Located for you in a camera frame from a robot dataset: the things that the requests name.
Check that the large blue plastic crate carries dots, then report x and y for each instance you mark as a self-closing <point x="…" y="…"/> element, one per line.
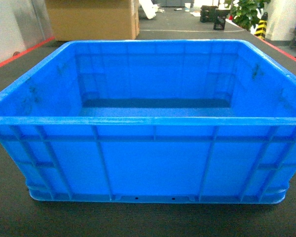
<point x="155" y="121"/>

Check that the brown cardboard box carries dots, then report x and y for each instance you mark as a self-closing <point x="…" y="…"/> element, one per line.
<point x="93" y="19"/>

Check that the white foam piece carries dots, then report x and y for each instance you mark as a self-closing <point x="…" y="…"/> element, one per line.
<point x="149" y="8"/>

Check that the yellow black striped bollard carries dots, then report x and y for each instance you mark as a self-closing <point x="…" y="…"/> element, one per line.
<point x="261" y="28"/>

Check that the green potted plant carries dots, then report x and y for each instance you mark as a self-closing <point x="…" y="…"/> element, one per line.
<point x="246" y="13"/>

